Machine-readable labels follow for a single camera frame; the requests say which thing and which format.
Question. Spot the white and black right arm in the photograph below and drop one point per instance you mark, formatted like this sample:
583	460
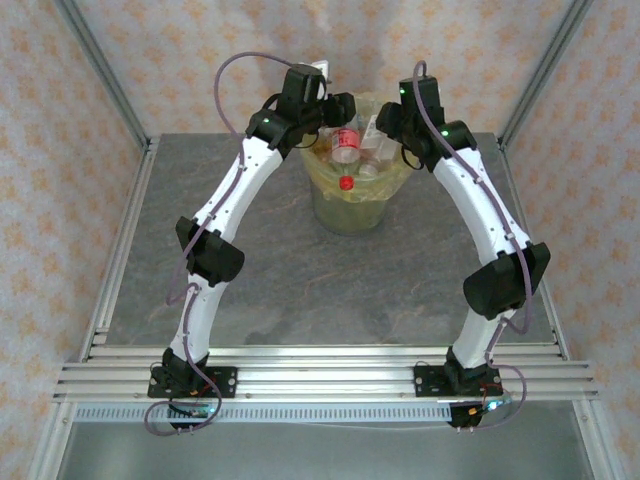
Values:
505	285

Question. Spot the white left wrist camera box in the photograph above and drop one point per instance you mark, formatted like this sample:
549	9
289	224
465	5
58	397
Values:
320	67

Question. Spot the small green circuit board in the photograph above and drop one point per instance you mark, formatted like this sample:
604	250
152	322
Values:
492	406
200	412

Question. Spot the green mesh waste bin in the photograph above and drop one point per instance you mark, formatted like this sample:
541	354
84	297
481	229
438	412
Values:
350	220

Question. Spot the aluminium frame leg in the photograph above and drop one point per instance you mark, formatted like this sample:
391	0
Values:
596	460
51	450

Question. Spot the aluminium frame post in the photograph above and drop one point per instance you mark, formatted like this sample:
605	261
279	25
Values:
109	75
541	75

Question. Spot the grey metal lower panel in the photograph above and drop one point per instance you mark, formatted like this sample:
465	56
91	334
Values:
320	455

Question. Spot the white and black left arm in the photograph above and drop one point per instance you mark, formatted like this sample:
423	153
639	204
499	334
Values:
240	180

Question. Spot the aluminium front rail beam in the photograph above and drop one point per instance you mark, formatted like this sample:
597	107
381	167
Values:
320	375

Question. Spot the aluminium table side rail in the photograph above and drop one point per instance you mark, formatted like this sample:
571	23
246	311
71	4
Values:
142	175
513	175

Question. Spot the yellow plastic bin liner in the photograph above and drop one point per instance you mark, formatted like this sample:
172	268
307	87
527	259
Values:
325	180

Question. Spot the white label square clear bottle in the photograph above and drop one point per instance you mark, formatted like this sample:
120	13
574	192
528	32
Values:
372	132

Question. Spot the red label cola bottle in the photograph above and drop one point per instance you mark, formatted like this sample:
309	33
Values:
346	140

